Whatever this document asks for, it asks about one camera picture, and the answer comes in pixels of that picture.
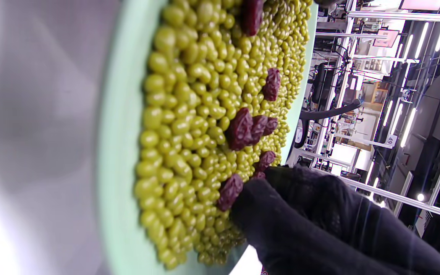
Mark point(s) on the black office chair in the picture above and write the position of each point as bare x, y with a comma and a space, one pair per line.
330, 110

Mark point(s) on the large pink screen monitor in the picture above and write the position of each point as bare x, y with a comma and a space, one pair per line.
420, 4

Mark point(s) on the cluster of dark red cranberries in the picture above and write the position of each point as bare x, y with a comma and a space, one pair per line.
241, 130

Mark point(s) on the pile of green beans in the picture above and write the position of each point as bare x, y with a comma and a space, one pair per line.
181, 133

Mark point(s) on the light green plate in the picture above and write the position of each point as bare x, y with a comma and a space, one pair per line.
117, 152

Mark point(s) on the person's left hand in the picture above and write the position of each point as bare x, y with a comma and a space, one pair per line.
319, 229

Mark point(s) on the small pink screen monitor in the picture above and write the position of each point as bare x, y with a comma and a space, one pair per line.
386, 38

